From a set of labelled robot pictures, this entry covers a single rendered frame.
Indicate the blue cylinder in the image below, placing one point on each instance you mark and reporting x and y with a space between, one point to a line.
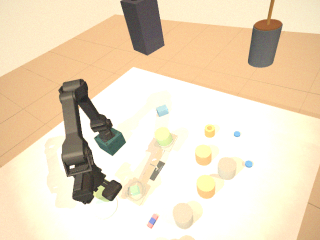
248 164
237 133

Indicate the pink eraser with blue sleeve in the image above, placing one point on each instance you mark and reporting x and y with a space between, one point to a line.
152 220

